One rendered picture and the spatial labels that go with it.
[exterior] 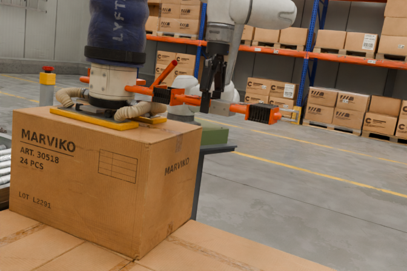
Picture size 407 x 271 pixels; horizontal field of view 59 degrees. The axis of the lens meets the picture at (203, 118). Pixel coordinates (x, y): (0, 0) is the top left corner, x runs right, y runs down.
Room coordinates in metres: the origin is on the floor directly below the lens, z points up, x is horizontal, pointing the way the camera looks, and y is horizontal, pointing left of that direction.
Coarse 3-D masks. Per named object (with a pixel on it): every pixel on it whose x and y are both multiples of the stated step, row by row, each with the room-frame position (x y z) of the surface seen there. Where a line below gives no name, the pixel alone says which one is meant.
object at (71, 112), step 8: (80, 104) 1.31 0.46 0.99; (56, 112) 1.30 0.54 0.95; (64, 112) 1.29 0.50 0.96; (72, 112) 1.29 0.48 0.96; (80, 112) 1.29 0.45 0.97; (88, 112) 1.31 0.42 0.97; (112, 112) 1.26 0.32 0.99; (88, 120) 1.24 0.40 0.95; (96, 120) 1.22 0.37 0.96; (104, 120) 1.22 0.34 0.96; (112, 120) 1.21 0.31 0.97; (128, 120) 1.25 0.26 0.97; (112, 128) 1.19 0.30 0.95; (120, 128) 1.18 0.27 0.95; (128, 128) 1.21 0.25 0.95
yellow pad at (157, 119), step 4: (140, 116) 1.38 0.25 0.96; (152, 116) 1.39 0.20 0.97; (156, 116) 1.41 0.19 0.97; (160, 116) 1.44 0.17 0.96; (136, 120) 1.38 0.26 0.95; (140, 120) 1.37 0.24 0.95; (144, 120) 1.36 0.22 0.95; (148, 120) 1.36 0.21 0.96; (152, 120) 1.35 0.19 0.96; (156, 120) 1.37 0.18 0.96; (160, 120) 1.39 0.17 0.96; (164, 120) 1.42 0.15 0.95; (152, 124) 1.35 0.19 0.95
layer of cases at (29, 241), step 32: (0, 224) 1.19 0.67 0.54; (32, 224) 1.22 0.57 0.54; (192, 224) 1.38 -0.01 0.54; (0, 256) 1.01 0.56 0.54; (32, 256) 1.03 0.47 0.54; (64, 256) 1.05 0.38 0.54; (96, 256) 1.07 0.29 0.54; (160, 256) 1.12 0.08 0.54; (192, 256) 1.14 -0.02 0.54; (224, 256) 1.17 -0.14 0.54; (256, 256) 1.20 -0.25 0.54; (288, 256) 1.23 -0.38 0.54
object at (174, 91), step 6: (156, 90) 1.23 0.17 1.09; (162, 90) 1.22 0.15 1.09; (168, 90) 1.21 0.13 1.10; (174, 90) 1.22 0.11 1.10; (180, 90) 1.26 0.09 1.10; (156, 96) 1.24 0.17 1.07; (162, 96) 1.23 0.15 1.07; (168, 96) 1.22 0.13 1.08; (162, 102) 1.22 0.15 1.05; (168, 102) 1.21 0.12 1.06; (174, 102) 1.23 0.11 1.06; (180, 102) 1.27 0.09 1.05
